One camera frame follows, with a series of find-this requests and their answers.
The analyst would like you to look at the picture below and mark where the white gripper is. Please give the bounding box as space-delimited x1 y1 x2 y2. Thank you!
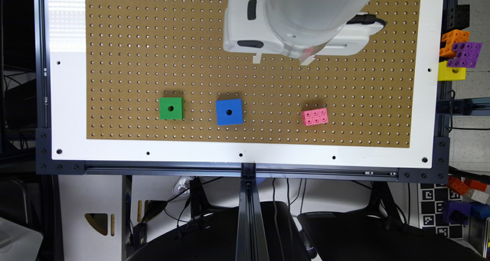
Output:
222 0 386 67

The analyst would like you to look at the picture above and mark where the pink block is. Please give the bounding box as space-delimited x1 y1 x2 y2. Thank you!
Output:
301 108 328 126

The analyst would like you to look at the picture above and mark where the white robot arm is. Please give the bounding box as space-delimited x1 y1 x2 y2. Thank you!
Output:
223 0 386 65

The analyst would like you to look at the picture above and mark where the blue cube block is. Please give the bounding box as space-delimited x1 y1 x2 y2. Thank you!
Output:
216 99 243 126

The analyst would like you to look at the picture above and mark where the green cube block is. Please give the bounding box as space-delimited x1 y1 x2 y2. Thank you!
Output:
159 97 184 120

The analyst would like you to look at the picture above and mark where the yellow block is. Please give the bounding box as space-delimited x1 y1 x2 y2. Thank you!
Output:
438 61 466 81

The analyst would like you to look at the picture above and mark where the black block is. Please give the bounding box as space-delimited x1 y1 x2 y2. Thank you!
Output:
442 5 470 34

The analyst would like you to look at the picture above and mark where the red orange block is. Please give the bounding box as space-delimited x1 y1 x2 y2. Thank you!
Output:
446 176 488 195

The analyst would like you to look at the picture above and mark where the dark purple block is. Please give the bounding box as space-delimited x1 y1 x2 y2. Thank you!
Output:
443 201 472 225

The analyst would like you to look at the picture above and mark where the brown pegboard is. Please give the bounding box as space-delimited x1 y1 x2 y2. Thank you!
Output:
86 0 420 148

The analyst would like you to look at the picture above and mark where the fiducial marker sheet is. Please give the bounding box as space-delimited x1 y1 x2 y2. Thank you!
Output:
418 184 464 239

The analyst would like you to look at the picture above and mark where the white table board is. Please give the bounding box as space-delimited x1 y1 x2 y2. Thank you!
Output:
45 0 443 168

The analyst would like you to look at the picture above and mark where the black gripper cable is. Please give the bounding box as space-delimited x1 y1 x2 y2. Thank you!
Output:
346 13 387 27

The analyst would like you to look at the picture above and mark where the dark aluminium table frame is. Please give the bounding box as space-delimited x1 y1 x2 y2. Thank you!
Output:
33 0 490 261

